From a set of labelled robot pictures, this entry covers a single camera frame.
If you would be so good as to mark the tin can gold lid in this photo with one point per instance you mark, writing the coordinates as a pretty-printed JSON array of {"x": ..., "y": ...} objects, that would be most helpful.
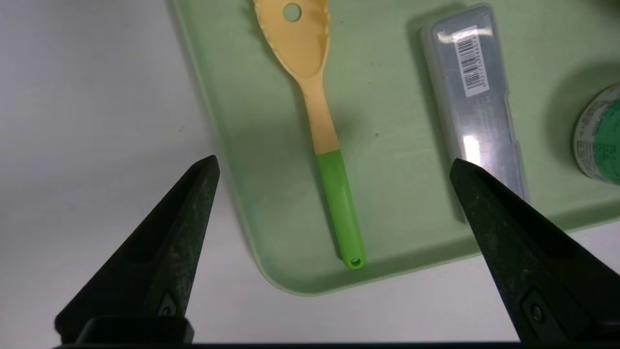
[{"x": 603, "y": 140}]

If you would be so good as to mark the grey clear cutlery case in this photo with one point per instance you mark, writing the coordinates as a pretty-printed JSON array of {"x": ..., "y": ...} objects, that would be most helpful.
[{"x": 474, "y": 111}]

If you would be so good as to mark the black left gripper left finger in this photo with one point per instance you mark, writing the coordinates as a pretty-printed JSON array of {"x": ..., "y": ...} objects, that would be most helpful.
[{"x": 155, "y": 252}]

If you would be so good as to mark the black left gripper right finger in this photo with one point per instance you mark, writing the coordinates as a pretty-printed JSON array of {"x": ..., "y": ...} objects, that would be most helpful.
[{"x": 542, "y": 271}]

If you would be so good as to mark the light green plastic tray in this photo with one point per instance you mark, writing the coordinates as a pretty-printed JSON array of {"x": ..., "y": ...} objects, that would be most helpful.
[{"x": 397, "y": 169}]

